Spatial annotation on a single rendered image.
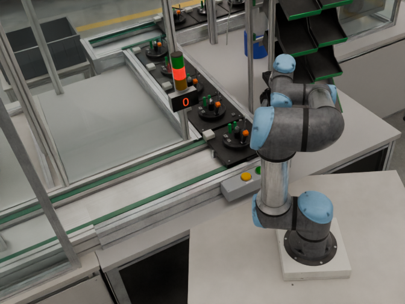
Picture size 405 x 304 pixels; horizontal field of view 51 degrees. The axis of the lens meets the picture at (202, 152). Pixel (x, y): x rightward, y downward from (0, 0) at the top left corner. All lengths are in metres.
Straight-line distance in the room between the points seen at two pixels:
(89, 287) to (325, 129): 1.13
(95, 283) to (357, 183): 1.16
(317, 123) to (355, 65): 1.87
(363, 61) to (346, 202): 1.35
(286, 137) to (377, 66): 2.07
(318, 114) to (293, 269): 0.64
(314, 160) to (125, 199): 0.87
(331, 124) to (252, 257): 0.70
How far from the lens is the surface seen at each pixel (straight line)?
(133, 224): 1.72
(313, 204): 1.45
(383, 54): 3.10
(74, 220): 1.83
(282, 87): 1.50
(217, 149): 1.90
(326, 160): 2.02
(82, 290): 1.82
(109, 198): 1.86
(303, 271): 1.56
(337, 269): 1.59
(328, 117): 1.13
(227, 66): 2.69
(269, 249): 1.67
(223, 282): 1.59
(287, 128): 1.10
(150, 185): 1.86
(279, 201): 1.37
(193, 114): 2.12
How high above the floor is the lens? 2.22
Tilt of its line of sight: 41 degrees down
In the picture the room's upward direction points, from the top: 7 degrees counter-clockwise
